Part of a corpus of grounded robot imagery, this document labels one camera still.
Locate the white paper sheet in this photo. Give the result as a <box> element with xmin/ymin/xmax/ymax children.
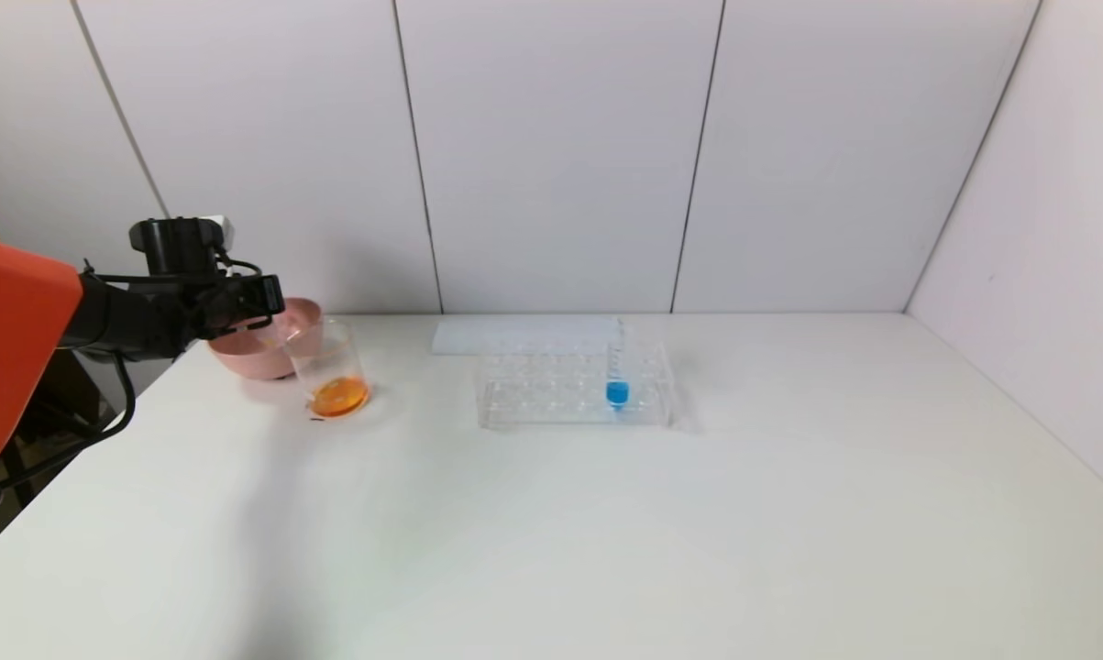
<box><xmin>432</xmin><ymin>317</ymin><xmax>626</xmax><ymax>358</ymax></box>

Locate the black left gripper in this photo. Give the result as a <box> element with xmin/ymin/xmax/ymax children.
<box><xmin>210</xmin><ymin>274</ymin><xmax>286</xmax><ymax>339</ymax></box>

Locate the pink bowl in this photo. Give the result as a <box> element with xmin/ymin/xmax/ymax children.
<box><xmin>208</xmin><ymin>297</ymin><xmax>325</xmax><ymax>382</ymax></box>

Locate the clear acrylic test tube rack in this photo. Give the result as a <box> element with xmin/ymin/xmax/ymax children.
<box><xmin>474</xmin><ymin>334</ymin><xmax>677</xmax><ymax>431</ymax></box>

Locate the test tube with blue pigment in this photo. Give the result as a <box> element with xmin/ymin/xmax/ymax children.
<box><xmin>605</xmin><ymin>318</ymin><xmax>632</xmax><ymax>414</ymax></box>

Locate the clear glass beaker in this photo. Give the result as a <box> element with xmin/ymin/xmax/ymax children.
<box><xmin>284</xmin><ymin>317</ymin><xmax>372</xmax><ymax>420</ymax></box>

